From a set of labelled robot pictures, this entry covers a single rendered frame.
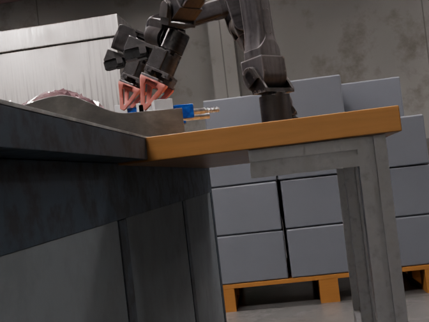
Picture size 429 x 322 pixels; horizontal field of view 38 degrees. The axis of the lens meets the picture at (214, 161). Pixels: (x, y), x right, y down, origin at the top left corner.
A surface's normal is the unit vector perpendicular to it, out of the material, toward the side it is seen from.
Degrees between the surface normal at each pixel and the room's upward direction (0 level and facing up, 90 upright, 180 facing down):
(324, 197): 90
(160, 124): 90
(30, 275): 90
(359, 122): 90
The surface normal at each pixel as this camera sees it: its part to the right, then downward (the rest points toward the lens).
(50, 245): 0.99, -0.11
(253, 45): -0.75, -0.15
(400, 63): -0.16, -0.01
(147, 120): 0.19, -0.05
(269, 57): 0.62, -0.13
